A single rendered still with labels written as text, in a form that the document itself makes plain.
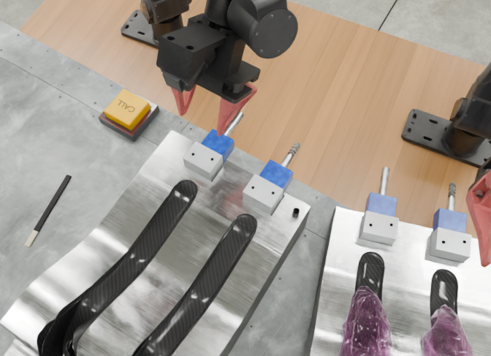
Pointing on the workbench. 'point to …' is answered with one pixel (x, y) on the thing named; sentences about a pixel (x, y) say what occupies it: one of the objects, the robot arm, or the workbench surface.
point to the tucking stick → (47, 211)
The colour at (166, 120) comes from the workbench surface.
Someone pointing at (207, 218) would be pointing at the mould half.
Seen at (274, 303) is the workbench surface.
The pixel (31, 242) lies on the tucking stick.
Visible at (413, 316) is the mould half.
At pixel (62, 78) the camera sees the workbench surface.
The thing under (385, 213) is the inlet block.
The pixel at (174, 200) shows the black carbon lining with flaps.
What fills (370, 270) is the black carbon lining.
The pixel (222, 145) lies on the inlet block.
